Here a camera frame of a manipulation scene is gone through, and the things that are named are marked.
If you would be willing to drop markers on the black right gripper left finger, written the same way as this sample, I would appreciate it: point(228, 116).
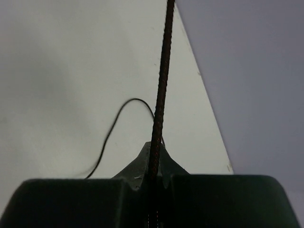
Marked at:
point(118, 202)

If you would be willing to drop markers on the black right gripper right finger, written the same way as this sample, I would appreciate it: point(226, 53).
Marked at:
point(220, 201)

